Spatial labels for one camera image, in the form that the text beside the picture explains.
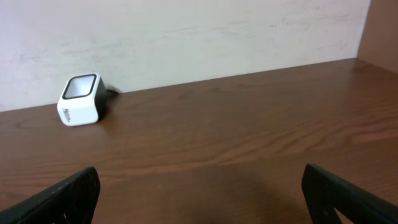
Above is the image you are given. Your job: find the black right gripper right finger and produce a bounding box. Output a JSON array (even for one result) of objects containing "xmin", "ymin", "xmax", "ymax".
[{"xmin": 301, "ymin": 164, "xmax": 397, "ymax": 224}]

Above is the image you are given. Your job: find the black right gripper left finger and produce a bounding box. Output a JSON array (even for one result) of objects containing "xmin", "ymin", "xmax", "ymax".
[{"xmin": 1, "ymin": 167, "xmax": 101, "ymax": 224}]

